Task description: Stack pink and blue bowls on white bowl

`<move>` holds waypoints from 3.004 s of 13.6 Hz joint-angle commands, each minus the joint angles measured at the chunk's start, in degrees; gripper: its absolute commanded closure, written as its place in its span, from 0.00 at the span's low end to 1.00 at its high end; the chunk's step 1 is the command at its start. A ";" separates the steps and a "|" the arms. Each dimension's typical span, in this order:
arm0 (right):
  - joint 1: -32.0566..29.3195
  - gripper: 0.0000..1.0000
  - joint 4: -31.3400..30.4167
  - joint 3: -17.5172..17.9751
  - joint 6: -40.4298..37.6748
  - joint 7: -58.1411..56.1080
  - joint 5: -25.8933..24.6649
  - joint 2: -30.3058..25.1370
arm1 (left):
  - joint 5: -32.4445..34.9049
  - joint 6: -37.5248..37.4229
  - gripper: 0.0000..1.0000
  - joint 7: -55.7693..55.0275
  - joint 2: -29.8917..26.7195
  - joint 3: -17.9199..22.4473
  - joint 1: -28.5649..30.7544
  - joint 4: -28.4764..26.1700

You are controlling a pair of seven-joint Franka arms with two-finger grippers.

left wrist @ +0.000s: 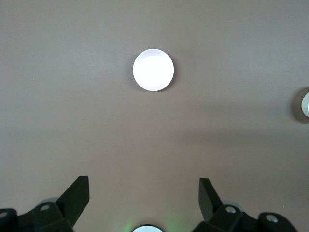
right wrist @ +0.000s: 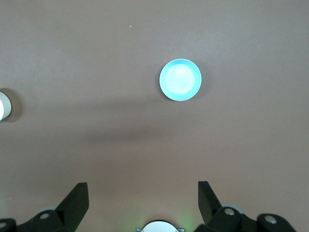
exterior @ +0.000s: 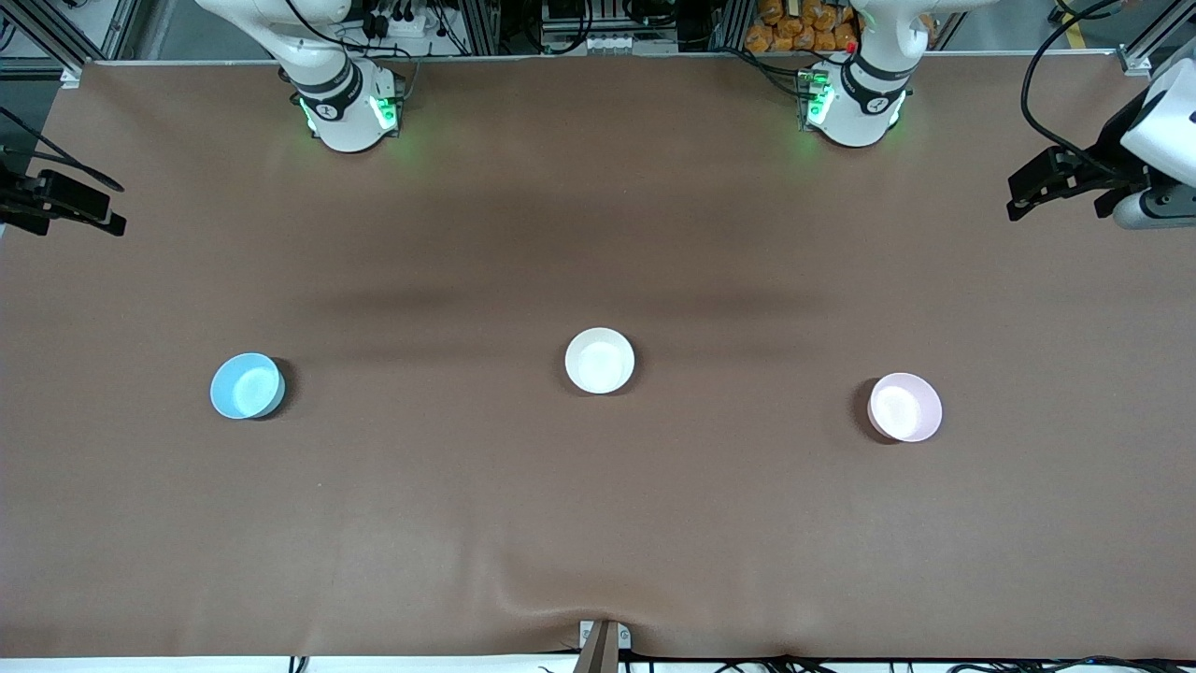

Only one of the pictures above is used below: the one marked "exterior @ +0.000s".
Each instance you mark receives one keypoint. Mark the blue bowl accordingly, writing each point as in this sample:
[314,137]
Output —
[245,388]

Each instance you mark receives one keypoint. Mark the pink bowl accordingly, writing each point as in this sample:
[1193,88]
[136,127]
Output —
[904,408]

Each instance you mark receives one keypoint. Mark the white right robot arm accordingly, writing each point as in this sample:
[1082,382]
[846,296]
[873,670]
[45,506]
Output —
[346,121]

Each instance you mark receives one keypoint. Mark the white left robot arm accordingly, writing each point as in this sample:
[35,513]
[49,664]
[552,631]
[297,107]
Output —
[855,107]

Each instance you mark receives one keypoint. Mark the white bowl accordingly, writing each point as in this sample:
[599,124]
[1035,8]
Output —
[599,361]

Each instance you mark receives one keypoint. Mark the orange packaged goods pile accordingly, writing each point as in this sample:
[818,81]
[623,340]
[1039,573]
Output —
[799,26]

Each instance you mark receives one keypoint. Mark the white power strip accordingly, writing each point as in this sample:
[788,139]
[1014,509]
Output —
[406,23]

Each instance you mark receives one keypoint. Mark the black white electronics unit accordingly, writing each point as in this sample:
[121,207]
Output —
[607,28]

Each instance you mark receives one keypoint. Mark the brown table cloth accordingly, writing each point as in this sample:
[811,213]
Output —
[598,514]

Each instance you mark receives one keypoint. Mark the aluminium frame rail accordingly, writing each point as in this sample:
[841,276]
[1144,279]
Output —
[56,33]
[1145,58]

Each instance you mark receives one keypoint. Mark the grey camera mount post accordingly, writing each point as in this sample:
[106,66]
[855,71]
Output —
[600,647]

